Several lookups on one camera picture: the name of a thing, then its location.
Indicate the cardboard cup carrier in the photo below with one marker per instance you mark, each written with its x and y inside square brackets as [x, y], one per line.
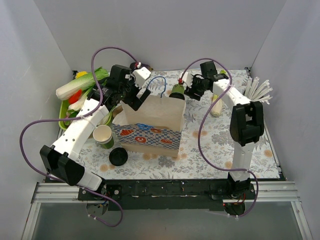
[117, 110]

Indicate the stacked green paper cups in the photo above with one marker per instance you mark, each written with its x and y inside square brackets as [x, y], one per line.
[103, 135]

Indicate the green vegetable basket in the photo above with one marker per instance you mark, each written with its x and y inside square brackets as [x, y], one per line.
[71, 110]

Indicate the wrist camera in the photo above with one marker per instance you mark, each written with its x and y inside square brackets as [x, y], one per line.
[141, 75]
[185, 78]

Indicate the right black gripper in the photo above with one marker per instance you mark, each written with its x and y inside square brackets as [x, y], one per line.
[191, 87]

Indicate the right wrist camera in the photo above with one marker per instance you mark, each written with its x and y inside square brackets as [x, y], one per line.
[185, 78]

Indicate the purple eggplant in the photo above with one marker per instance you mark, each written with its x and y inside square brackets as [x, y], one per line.
[138, 65]

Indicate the black cup lid on mat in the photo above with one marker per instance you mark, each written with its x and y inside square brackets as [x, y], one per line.
[118, 156]

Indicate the checkered paper takeout bag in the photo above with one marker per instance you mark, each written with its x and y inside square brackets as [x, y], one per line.
[155, 128]

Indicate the yellow pepper toy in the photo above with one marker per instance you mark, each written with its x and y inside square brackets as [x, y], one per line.
[80, 74]

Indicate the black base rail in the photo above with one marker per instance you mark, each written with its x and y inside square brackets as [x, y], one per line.
[177, 194]

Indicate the straw holder with straws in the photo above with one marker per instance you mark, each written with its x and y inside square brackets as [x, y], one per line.
[258, 92]

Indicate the red pepper toy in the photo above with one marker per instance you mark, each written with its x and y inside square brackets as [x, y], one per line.
[75, 97]

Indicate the celery stalk toy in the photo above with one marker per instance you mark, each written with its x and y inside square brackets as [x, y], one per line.
[216, 110]

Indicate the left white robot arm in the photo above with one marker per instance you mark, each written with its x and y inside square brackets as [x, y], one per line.
[60, 158]

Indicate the black cup lid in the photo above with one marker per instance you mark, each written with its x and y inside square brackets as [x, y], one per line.
[177, 95]
[118, 156]

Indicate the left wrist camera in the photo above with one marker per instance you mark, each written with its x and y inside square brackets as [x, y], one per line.
[141, 75]

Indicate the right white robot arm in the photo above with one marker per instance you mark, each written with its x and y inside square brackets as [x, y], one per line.
[247, 117]

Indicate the long white cabbage toy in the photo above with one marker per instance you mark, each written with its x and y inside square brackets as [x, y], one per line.
[83, 83]

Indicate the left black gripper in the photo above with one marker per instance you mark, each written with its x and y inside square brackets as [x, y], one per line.
[133, 97]

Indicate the green paper coffee cup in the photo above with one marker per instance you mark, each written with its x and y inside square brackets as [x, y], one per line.
[178, 88]

